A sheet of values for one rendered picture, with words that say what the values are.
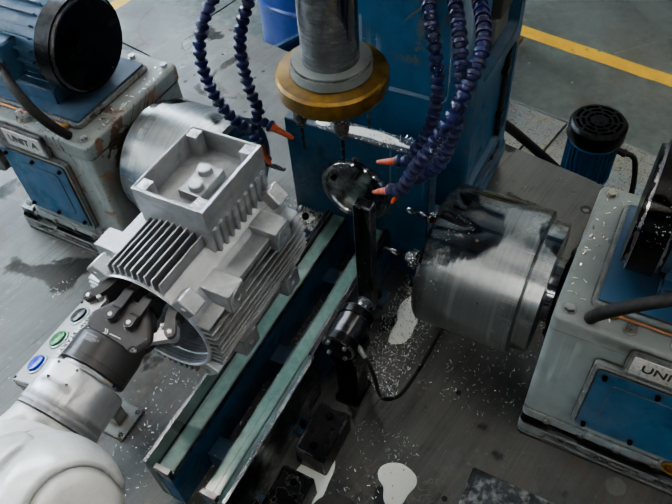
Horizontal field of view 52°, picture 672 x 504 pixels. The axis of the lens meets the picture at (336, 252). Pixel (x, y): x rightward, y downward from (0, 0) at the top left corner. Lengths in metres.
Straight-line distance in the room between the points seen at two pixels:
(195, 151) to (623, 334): 0.62
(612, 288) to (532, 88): 2.35
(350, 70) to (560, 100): 2.28
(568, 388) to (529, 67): 2.46
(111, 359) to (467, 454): 0.73
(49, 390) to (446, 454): 0.75
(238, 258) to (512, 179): 1.02
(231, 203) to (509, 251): 0.47
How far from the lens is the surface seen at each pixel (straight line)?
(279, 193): 0.83
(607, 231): 1.13
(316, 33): 1.02
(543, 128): 2.44
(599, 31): 3.77
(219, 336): 0.78
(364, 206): 0.99
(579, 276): 1.06
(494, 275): 1.07
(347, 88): 1.05
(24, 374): 1.19
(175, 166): 0.85
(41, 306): 1.61
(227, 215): 0.78
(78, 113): 1.41
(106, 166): 1.40
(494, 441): 1.30
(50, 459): 0.55
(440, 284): 1.09
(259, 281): 0.81
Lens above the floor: 1.97
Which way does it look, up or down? 50 degrees down
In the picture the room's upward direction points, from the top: 6 degrees counter-clockwise
